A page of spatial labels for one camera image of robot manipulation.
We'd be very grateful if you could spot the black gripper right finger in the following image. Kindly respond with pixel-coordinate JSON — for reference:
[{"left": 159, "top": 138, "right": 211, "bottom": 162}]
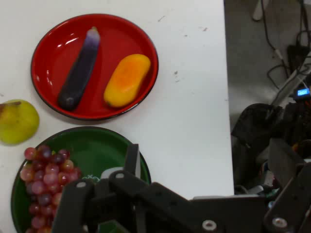
[{"left": 263, "top": 137, "right": 311, "bottom": 233}]

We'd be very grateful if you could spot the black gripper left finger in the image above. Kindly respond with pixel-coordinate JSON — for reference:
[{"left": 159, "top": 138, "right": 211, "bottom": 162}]
[{"left": 52, "top": 143, "right": 203, "bottom": 233}]

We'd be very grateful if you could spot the purple toy eggplant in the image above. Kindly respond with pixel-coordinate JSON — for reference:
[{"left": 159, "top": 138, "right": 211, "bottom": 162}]
[{"left": 57, "top": 26, "right": 101, "bottom": 112}]

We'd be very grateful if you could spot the green round plate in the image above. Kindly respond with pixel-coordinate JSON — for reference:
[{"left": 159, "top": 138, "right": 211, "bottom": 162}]
[{"left": 10, "top": 126, "right": 152, "bottom": 233}]

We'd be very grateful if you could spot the red toy grape bunch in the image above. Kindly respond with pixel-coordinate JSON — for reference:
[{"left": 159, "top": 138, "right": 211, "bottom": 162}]
[{"left": 19, "top": 145, "right": 82, "bottom": 233}]

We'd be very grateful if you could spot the black fabric bag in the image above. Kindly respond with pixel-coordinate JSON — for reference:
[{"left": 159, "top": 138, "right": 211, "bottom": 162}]
[{"left": 230, "top": 102, "right": 311, "bottom": 192}]

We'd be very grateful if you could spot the device with blue display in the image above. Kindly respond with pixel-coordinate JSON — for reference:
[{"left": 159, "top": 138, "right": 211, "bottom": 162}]
[{"left": 292, "top": 87, "right": 311, "bottom": 102}]

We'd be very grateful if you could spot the grey metal bar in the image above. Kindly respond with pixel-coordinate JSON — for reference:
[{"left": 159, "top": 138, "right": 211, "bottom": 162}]
[{"left": 271, "top": 69, "right": 311, "bottom": 106}]

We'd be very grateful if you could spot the orange yellow toy mango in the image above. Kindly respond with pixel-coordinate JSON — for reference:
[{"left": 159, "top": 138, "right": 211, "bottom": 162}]
[{"left": 103, "top": 53, "right": 152, "bottom": 108}]

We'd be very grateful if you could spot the yellow green toy pear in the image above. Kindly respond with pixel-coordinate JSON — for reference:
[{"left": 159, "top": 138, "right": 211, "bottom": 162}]
[{"left": 0, "top": 99, "right": 40, "bottom": 145}]

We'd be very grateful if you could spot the black power adapter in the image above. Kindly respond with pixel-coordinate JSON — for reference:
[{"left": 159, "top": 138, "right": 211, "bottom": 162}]
[{"left": 287, "top": 44, "right": 311, "bottom": 71}]

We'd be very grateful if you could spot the red round plate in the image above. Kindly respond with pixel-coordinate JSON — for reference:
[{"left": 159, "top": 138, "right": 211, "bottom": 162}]
[{"left": 30, "top": 13, "right": 159, "bottom": 121}]

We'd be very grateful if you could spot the white table leg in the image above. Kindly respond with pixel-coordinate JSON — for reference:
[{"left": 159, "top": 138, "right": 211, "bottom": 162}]
[{"left": 252, "top": 0, "right": 268, "bottom": 21}]

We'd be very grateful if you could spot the black floor cable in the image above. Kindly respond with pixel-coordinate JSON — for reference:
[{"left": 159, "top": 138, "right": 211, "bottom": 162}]
[{"left": 260, "top": 0, "right": 292, "bottom": 90}]

